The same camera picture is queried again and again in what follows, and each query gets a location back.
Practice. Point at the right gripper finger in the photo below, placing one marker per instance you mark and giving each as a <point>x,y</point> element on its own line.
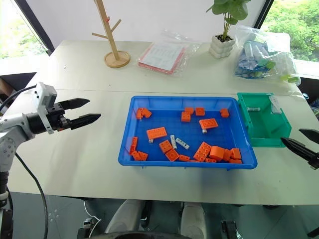
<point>302,150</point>
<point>312,135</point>

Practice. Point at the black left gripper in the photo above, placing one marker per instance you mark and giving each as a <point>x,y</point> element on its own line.
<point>56,117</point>

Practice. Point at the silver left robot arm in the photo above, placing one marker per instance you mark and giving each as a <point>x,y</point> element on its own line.
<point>15,122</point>

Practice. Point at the green plastic bin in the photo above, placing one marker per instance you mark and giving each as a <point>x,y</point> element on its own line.
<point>264,124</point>

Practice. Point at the dark furniture piece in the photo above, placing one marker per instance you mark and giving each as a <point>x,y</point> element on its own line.
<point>307,89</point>

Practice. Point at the white label card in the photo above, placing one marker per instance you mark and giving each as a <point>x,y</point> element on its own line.
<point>275,105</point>

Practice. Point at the wooden branch stand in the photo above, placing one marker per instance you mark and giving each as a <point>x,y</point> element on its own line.
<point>117,58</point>

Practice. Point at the orange square block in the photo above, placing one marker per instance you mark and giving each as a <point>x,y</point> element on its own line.
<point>186,117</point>
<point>165,146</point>
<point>172,155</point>
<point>236,153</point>

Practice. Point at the small orange block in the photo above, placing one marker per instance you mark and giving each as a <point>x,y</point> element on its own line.
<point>235,161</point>
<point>227,155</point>
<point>224,113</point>
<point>184,157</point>
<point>210,160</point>
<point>189,110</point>
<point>200,111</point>

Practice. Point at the orange flat long block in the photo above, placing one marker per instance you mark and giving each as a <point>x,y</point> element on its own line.
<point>156,133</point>
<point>208,123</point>

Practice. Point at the clear bag with blue items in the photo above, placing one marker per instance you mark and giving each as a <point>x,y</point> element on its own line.
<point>261,57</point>

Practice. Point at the orange studded plastic building brick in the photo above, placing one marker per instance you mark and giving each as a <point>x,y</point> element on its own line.
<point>202,151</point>

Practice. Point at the clear bag with papers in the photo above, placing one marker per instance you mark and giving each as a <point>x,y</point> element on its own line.
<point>163,53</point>

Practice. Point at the blue plastic tray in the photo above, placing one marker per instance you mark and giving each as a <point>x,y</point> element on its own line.
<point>189,132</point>

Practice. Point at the white rounded leg cover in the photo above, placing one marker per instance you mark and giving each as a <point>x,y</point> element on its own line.
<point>193,221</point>
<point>124,216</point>

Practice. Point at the potted plant white pot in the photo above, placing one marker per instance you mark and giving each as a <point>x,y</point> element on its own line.
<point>221,46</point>

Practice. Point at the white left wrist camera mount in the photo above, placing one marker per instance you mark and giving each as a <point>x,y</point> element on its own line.
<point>46,94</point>

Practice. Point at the dark window frame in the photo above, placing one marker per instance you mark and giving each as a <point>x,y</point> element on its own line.
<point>263,12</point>
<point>37,27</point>

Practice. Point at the black caster bracket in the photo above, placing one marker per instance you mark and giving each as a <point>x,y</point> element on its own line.
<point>229,230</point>

